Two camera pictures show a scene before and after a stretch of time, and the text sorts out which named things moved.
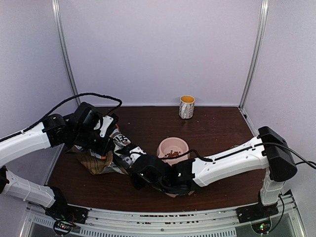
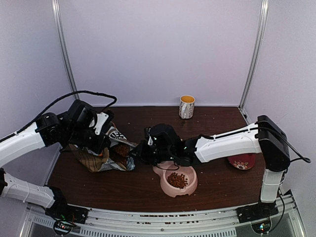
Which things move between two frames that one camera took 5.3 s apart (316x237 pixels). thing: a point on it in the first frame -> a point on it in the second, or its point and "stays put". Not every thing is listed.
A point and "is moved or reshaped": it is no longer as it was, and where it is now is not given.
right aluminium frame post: (264, 9) stays put
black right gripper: (138, 184) -> (140, 150)
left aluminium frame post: (61, 30) stays put
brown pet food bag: (98, 165) is moved or reshaped
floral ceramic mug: (186, 105) stays put
